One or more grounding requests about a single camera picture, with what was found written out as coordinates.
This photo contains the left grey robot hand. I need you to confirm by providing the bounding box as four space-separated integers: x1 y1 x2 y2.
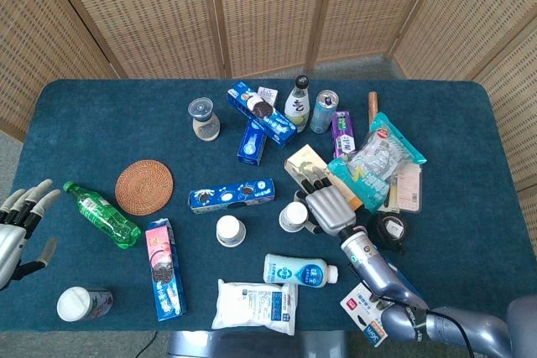
0 179 62 292

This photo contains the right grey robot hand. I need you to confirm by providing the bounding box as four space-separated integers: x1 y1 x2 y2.
293 166 357 237

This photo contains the paper cup with green flower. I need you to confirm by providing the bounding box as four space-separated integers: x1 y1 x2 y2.
216 215 247 248
279 201 310 233

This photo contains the paper cup with blue flower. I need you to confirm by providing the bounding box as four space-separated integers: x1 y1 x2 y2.
56 286 114 322

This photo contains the dark robot base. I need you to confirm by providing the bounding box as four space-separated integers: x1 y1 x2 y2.
167 329 349 358

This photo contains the cream box with orange print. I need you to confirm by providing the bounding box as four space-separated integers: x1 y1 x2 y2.
284 143 364 212

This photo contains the black tape roll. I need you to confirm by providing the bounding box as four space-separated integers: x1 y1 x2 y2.
366 211 407 255

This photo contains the teal snack bag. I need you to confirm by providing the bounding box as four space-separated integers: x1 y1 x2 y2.
326 112 428 214

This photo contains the white milk drink bottle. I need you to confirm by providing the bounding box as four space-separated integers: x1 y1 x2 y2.
263 253 339 287

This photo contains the purple gum box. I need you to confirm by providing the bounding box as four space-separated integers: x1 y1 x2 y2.
331 110 357 161

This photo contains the pink white card package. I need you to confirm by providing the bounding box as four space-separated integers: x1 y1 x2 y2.
379 163 422 215

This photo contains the blue cartoon Oreo box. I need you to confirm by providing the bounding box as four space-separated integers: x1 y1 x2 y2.
188 178 276 215

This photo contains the green plastic soda bottle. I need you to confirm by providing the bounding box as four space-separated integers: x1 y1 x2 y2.
62 180 143 250

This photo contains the light blue drink can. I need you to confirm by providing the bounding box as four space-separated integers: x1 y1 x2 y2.
309 89 339 134

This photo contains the caster wheels blister pack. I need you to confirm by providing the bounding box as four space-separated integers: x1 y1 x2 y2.
339 263 420 349

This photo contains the small blue Oreo box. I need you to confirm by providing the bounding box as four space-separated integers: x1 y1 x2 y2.
237 120 268 166

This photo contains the clear lime soda bottle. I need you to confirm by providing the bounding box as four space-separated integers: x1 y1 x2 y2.
284 75 312 133

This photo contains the long blue Oreo box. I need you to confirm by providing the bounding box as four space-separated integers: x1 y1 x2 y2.
227 81 298 148

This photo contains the wooden rolling pin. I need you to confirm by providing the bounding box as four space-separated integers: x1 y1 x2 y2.
368 91 380 128

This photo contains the white wipes pack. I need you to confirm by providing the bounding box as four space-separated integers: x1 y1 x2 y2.
211 278 299 336

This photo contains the small white carton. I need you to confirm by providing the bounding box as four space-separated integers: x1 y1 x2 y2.
256 86 280 106

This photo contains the round woven rattan coaster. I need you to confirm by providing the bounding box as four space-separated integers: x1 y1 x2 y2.
114 159 175 216

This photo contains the teal felt tablecloth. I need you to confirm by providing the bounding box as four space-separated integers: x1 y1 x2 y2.
0 78 537 334

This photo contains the clear lidded pudding cup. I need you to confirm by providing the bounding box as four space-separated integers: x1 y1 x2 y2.
187 96 222 142

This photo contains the pink strawberry Oreo box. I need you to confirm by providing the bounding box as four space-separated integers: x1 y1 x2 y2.
144 218 187 324

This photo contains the woven bamboo folding screen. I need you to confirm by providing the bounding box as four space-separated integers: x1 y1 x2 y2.
0 0 537 246

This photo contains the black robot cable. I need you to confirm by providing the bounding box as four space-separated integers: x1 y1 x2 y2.
138 330 159 358
425 309 475 358

